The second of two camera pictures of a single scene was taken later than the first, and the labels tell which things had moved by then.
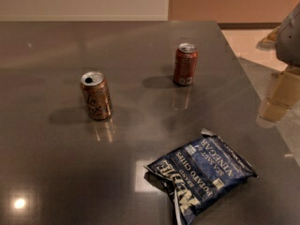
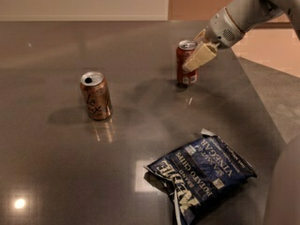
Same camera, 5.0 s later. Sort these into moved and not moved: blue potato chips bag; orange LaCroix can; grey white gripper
Moved: grey white gripper
Not moved: blue potato chips bag; orange LaCroix can
